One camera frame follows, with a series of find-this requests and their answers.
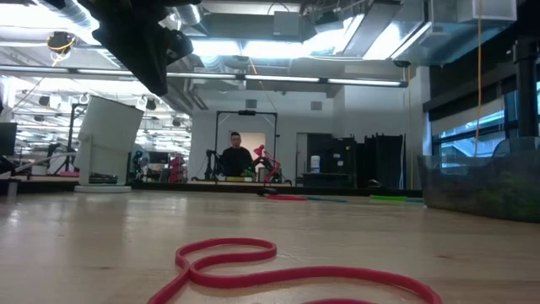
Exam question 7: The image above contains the grey ceiling box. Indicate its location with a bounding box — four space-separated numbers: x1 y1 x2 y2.
273 10 301 37

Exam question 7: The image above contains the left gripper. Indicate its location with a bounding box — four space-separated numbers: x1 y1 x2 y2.
78 0 199 97

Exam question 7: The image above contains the silver ventilation duct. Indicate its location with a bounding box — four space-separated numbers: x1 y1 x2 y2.
175 0 204 26

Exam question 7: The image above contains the black gantry frame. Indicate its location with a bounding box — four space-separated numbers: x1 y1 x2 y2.
213 109 279 183

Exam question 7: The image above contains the person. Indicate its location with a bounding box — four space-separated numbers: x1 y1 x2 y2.
219 131 256 178

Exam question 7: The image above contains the linear ceiling light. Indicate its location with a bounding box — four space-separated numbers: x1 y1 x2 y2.
166 70 409 89
0 64 140 82

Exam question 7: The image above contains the black rig post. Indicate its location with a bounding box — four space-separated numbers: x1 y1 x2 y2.
512 35 540 139

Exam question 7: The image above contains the black monitor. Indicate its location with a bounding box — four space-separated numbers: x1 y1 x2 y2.
0 122 19 157

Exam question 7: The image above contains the teal rubber band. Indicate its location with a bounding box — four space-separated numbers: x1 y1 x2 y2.
304 195 349 204

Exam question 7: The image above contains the yellow hanging cord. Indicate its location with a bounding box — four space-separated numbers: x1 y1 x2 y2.
474 0 483 158

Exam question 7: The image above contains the grey translucent plastic bin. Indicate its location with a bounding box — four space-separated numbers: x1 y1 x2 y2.
417 147 540 224

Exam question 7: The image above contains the red tool cart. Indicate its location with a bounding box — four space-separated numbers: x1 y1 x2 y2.
168 154 187 184

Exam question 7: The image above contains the black cabinet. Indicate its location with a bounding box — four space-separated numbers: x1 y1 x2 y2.
305 133 358 189
364 133 405 191

